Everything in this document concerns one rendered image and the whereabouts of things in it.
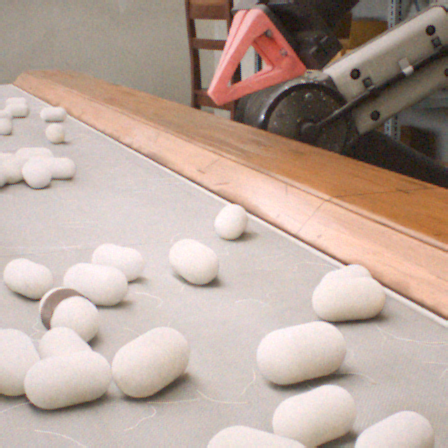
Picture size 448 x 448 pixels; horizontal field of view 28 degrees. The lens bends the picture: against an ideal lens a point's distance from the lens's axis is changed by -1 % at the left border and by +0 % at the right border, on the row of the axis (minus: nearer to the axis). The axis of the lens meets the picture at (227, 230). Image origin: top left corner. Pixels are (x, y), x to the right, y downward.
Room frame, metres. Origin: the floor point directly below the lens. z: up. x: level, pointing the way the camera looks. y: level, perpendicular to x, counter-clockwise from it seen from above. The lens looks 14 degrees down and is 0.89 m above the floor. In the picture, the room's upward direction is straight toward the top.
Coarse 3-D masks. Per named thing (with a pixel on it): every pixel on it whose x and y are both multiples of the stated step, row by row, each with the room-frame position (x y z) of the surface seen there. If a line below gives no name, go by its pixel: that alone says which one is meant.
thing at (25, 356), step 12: (0, 336) 0.34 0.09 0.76; (12, 336) 0.33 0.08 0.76; (24, 336) 0.34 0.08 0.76; (0, 348) 0.32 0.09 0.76; (12, 348) 0.32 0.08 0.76; (24, 348) 0.32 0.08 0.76; (0, 360) 0.32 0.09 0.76; (12, 360) 0.32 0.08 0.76; (24, 360) 0.32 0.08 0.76; (36, 360) 0.32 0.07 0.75; (0, 372) 0.32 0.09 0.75; (12, 372) 0.32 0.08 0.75; (24, 372) 0.32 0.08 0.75; (0, 384) 0.32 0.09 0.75; (12, 384) 0.32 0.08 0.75
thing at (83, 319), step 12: (60, 288) 0.39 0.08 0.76; (72, 300) 0.38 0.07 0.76; (84, 300) 0.38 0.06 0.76; (60, 312) 0.37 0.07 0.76; (72, 312) 0.37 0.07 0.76; (84, 312) 0.37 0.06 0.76; (96, 312) 0.38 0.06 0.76; (60, 324) 0.37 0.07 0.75; (72, 324) 0.37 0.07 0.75; (84, 324) 0.37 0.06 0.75; (96, 324) 0.38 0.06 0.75; (84, 336) 0.37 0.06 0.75
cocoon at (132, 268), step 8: (104, 248) 0.48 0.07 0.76; (112, 248) 0.48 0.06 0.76; (120, 248) 0.47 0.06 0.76; (128, 248) 0.47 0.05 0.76; (96, 256) 0.48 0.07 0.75; (104, 256) 0.47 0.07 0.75; (112, 256) 0.47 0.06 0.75; (120, 256) 0.47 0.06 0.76; (128, 256) 0.47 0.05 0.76; (136, 256) 0.47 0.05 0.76; (96, 264) 0.48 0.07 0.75; (104, 264) 0.47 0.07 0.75; (112, 264) 0.47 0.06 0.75; (120, 264) 0.47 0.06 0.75; (128, 264) 0.46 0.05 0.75; (136, 264) 0.47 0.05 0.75; (128, 272) 0.46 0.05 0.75; (136, 272) 0.47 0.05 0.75; (128, 280) 0.47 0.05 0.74
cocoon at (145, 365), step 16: (144, 336) 0.33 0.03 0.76; (160, 336) 0.33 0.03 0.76; (176, 336) 0.34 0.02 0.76; (128, 352) 0.32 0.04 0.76; (144, 352) 0.32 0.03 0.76; (160, 352) 0.32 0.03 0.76; (176, 352) 0.33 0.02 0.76; (112, 368) 0.32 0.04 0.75; (128, 368) 0.32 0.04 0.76; (144, 368) 0.32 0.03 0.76; (160, 368) 0.32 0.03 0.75; (176, 368) 0.33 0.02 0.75; (128, 384) 0.31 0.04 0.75; (144, 384) 0.31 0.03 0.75; (160, 384) 0.32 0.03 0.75
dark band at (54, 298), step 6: (66, 288) 0.39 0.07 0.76; (54, 294) 0.39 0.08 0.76; (60, 294) 0.39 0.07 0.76; (66, 294) 0.38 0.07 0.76; (72, 294) 0.38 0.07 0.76; (78, 294) 0.39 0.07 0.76; (48, 300) 0.39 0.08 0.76; (54, 300) 0.38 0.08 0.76; (60, 300) 0.38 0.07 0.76; (42, 306) 0.39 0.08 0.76; (48, 306) 0.38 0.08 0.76; (54, 306) 0.38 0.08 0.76; (42, 312) 0.38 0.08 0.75; (48, 312) 0.38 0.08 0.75; (42, 318) 0.38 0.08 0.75; (48, 318) 0.38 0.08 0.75; (48, 324) 0.38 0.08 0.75; (48, 330) 0.38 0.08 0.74
